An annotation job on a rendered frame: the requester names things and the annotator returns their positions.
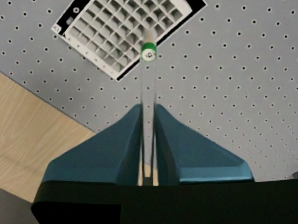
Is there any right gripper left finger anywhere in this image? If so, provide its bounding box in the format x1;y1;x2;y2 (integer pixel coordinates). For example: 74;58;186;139
40;104;141;186

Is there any white grid rack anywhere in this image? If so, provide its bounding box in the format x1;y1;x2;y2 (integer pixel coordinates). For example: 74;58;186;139
61;0;192;79

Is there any grey perforated plate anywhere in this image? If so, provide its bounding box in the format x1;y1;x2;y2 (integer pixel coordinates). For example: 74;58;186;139
0;0;298;182

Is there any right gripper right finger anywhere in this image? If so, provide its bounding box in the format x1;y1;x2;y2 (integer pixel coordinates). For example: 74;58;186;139
155;104;255;186

